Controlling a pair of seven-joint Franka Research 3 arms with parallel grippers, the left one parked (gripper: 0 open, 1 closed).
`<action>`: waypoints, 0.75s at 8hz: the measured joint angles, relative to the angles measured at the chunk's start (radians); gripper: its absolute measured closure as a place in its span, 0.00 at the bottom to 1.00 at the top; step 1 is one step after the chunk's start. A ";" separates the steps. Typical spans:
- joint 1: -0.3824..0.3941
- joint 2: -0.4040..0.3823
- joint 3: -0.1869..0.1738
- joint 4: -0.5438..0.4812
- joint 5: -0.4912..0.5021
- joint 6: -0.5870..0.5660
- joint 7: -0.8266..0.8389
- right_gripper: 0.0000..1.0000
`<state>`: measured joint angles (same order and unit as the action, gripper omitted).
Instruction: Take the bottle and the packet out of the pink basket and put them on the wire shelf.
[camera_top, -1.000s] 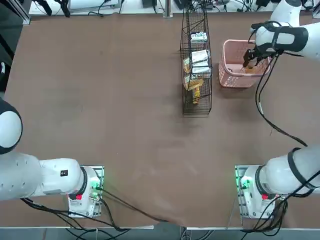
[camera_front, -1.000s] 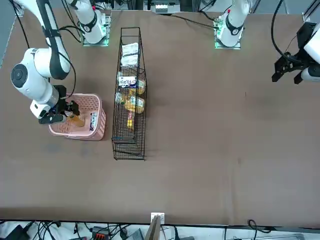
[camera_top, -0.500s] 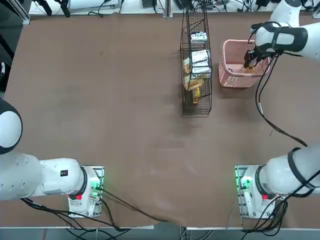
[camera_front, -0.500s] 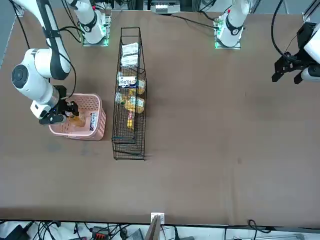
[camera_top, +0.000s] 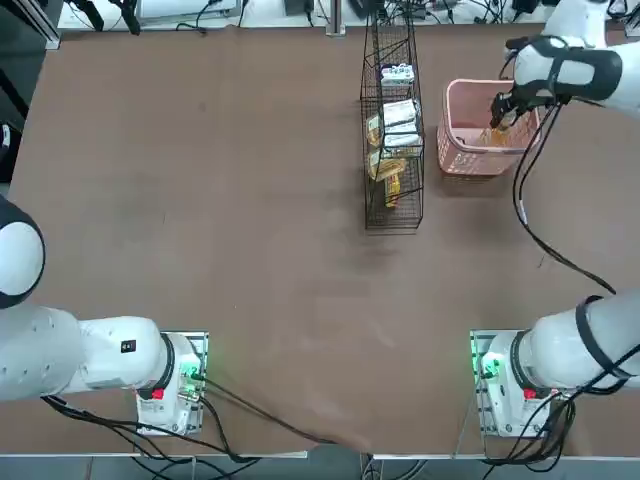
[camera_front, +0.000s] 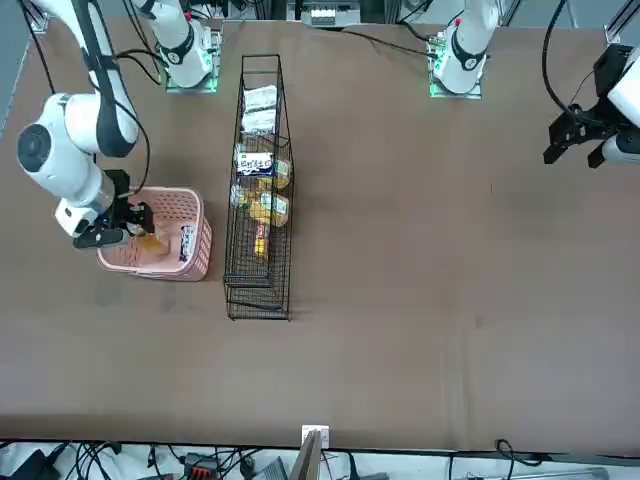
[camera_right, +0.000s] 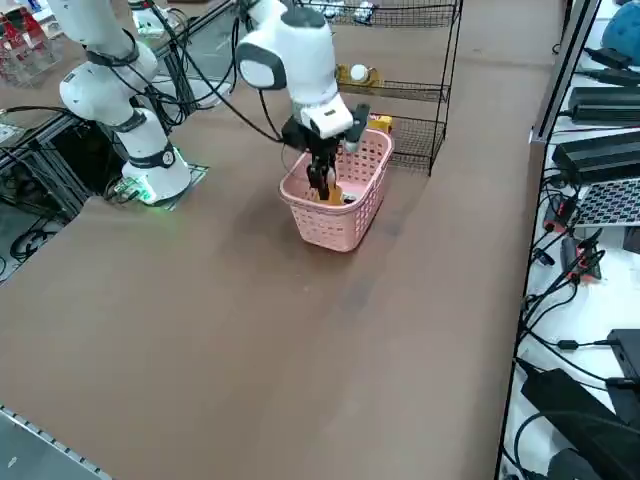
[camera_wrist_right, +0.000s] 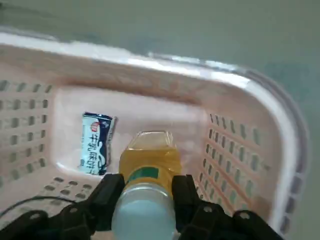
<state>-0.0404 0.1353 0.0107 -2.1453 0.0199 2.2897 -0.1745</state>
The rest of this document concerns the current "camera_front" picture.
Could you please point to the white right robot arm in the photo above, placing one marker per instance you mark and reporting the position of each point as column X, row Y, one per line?
column 65, row 150

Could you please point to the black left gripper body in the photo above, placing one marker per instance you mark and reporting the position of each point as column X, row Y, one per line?
column 600, row 125

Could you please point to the aluminium frame corner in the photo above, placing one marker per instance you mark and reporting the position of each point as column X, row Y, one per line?
column 617, row 25

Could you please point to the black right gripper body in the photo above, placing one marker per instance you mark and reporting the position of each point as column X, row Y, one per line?
column 119, row 210

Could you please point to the black red power strip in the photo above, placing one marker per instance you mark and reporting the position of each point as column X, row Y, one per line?
column 200, row 470

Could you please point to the aluminium rail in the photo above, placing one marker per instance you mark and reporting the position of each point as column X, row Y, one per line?
column 550, row 474

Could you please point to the white socket plate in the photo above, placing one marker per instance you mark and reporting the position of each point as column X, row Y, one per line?
column 325, row 435

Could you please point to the pink plastic basket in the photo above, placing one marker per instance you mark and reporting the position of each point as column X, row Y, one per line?
column 202, row 250

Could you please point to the blue white snack packet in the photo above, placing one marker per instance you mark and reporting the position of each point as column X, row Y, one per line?
column 186, row 245
column 255, row 164

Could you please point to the white power strip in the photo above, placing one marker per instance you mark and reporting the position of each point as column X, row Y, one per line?
column 322, row 17

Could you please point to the brown wooden board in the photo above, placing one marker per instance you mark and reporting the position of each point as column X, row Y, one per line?
column 307, row 460

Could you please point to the grey flat device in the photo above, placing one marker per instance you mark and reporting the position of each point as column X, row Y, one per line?
column 275, row 470

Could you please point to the white tissue packet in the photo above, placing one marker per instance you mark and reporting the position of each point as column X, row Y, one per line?
column 260, row 100
column 257, row 122

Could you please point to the black power adapter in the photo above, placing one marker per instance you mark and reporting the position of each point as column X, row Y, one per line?
column 32, row 467

